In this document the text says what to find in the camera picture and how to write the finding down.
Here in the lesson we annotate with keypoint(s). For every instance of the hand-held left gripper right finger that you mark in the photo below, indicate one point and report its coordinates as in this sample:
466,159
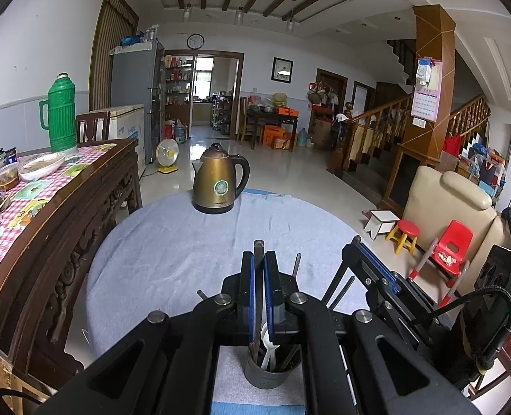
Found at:
272,294

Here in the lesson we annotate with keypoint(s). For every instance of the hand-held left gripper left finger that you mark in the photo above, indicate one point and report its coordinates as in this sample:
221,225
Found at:
249,294

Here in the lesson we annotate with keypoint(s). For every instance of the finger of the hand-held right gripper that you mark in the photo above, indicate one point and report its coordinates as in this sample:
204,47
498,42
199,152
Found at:
357,263
381,268

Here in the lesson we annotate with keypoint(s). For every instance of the large white spoon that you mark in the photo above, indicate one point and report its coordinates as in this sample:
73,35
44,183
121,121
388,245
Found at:
265,335

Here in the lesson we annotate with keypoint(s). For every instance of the small white spoon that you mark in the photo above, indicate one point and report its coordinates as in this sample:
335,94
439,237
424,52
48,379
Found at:
272,355

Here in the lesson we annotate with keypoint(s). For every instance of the grey utensil holder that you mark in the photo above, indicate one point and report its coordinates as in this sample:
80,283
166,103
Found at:
272,378

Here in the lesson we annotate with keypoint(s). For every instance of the red and yellow stool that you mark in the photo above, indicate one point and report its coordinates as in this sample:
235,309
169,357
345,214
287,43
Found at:
404,230

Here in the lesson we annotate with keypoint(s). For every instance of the white step stool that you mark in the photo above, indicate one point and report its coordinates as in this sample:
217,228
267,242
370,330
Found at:
381,220

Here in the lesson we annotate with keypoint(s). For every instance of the red plastic child chair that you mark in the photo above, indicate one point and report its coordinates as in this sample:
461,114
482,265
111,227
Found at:
454,242

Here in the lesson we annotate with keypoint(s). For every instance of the beige leather armchair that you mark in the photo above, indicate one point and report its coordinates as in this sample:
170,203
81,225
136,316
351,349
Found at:
450,199

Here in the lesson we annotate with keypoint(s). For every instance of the gold electric kettle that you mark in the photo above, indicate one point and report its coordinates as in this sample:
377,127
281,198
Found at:
216,181

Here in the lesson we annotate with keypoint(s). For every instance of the blue water jug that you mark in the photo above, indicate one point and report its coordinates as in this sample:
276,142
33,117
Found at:
303,137

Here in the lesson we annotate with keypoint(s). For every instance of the wooden stair railing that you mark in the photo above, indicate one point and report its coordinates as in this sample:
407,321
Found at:
381,125

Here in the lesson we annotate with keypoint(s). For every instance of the orange cardboard box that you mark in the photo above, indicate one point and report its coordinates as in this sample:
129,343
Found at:
275,136

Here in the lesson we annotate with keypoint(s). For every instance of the yellow fan heater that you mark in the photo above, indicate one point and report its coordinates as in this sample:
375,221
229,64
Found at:
167,154

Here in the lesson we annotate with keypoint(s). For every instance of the dark wooden side table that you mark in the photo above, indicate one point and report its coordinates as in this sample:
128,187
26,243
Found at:
272,114

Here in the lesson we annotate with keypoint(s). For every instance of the carved wooden sideboard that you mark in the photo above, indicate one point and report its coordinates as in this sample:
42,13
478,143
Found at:
87,233

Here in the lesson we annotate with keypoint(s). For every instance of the clear water jug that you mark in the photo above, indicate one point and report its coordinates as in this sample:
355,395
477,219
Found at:
181,132

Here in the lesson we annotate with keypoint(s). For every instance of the white chest freezer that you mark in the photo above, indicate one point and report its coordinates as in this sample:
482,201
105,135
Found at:
128,132

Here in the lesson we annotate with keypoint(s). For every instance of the wooden chair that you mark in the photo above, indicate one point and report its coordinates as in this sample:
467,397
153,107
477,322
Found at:
92,127

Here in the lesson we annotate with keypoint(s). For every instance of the wooden pillar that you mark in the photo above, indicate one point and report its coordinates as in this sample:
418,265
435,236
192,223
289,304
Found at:
432,43

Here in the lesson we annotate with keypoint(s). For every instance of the red checked table runner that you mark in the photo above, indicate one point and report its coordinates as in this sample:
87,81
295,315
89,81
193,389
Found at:
30,207

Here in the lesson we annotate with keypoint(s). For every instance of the white oval dish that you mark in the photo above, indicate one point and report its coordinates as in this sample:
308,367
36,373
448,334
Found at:
41,167

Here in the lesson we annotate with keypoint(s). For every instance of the grey refrigerator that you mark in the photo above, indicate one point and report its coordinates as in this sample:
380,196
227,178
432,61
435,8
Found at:
134,78

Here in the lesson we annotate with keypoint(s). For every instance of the glass pendant lamp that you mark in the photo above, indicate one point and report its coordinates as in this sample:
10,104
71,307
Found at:
188,11
239,15
290,21

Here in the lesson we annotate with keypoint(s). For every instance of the green thermos flask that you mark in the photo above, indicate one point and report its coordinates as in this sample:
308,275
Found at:
61,114

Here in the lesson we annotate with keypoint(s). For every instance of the bowl of brown food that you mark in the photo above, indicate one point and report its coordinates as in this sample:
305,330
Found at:
5,177

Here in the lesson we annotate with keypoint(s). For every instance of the brown striped curtain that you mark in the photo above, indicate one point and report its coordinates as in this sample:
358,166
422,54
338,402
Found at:
113,52

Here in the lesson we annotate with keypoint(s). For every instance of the pink wall calendar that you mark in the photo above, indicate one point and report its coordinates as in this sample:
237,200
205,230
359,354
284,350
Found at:
426,99

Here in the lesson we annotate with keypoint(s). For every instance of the framed wall picture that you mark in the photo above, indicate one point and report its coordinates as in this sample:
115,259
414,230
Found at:
282,70

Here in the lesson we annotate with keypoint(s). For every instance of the round wall clock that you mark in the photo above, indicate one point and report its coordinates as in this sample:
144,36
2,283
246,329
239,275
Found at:
196,41

